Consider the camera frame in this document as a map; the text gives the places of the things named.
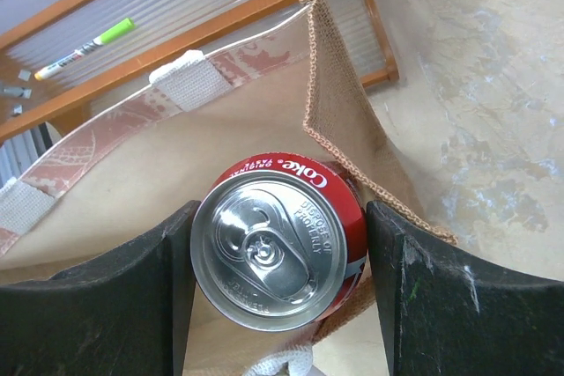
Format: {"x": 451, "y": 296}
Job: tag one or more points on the orange wooden framed tray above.
{"x": 198, "y": 28}

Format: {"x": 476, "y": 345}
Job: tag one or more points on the red cola can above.
{"x": 280, "y": 241}

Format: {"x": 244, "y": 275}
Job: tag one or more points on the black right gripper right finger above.
{"x": 444, "y": 311}

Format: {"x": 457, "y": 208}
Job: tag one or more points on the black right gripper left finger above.
{"x": 125, "y": 312}

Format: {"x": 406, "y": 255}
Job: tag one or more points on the brown canvas tote bag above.
{"x": 43, "y": 233}

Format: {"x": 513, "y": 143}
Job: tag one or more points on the green marker pen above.
{"x": 112, "y": 34}

